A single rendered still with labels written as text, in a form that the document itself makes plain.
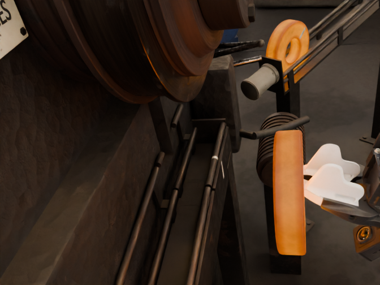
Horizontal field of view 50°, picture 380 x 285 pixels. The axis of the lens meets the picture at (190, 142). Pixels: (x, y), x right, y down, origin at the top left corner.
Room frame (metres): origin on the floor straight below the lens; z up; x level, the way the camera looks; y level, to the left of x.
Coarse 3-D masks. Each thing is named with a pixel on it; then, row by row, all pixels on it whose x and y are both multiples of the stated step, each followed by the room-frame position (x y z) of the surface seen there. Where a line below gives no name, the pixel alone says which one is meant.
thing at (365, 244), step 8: (360, 232) 0.34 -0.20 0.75; (368, 232) 0.33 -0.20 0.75; (376, 232) 0.33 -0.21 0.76; (360, 240) 0.33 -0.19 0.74; (368, 240) 0.33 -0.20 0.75; (376, 240) 0.32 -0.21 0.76; (360, 248) 0.32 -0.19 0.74; (368, 248) 0.32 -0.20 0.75; (376, 248) 0.31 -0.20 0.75; (368, 256) 0.32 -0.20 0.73; (376, 256) 0.31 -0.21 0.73
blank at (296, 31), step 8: (280, 24) 1.00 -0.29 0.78; (288, 24) 0.99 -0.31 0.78; (296, 24) 1.00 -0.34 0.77; (304, 24) 1.03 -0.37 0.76; (280, 32) 0.98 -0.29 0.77; (288, 32) 0.98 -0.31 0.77; (296, 32) 1.00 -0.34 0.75; (304, 32) 1.02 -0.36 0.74; (272, 40) 0.98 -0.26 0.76; (280, 40) 0.96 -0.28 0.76; (288, 40) 0.98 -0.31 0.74; (296, 40) 1.02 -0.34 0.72; (304, 40) 1.02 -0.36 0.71; (272, 48) 0.96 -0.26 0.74; (280, 48) 0.96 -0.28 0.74; (296, 48) 1.02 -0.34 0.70; (304, 48) 1.02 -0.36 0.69; (272, 56) 0.96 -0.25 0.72; (280, 56) 0.96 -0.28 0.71; (288, 56) 1.02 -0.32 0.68; (296, 56) 1.01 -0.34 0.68; (288, 64) 0.98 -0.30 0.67
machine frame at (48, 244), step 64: (0, 64) 0.42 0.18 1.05; (0, 128) 0.38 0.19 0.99; (64, 128) 0.47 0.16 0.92; (128, 128) 0.52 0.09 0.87; (192, 128) 0.81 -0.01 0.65; (0, 192) 0.34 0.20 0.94; (64, 192) 0.40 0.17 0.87; (128, 192) 0.46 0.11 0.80; (0, 256) 0.30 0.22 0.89; (64, 256) 0.30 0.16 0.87
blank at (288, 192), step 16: (288, 144) 0.37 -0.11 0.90; (288, 160) 0.34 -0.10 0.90; (288, 176) 0.33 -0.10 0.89; (288, 192) 0.32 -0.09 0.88; (288, 208) 0.31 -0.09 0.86; (304, 208) 0.31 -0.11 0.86; (288, 224) 0.30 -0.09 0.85; (304, 224) 0.29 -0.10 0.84; (288, 240) 0.30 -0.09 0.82; (304, 240) 0.29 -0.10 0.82
